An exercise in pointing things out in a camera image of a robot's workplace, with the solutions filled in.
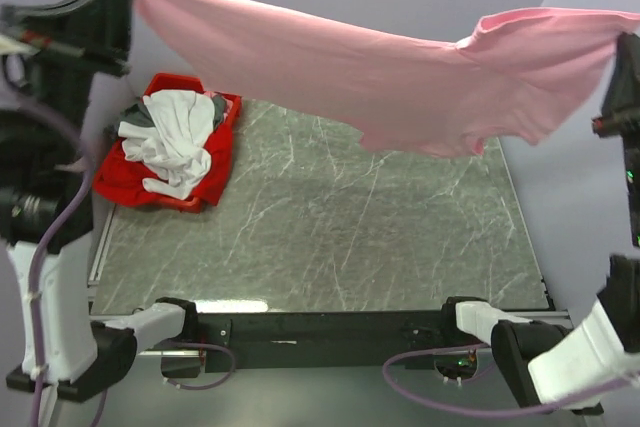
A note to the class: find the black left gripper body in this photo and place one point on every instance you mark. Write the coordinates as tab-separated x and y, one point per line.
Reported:
67	61

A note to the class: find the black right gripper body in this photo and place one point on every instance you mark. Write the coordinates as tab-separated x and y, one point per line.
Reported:
628	126

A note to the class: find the pink t-shirt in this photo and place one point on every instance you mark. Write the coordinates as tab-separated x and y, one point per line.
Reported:
520	73

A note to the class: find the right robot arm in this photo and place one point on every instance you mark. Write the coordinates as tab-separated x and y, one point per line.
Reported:
543	363

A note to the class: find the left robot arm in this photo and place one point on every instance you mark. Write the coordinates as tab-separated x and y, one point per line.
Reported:
47	223

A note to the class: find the red plastic bin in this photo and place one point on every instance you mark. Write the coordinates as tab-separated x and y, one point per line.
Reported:
165	81

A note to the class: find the grey t-shirt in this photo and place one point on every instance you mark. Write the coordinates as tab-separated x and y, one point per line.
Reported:
138	115

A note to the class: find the white t-shirt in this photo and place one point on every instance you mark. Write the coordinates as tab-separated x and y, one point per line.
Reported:
174	148

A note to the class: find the black base beam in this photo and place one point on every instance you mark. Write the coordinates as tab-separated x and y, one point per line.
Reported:
321	340

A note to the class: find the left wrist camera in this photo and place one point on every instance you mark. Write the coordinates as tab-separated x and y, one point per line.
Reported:
11	46

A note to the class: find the aluminium rail frame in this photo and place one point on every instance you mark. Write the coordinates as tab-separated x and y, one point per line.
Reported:
278	260

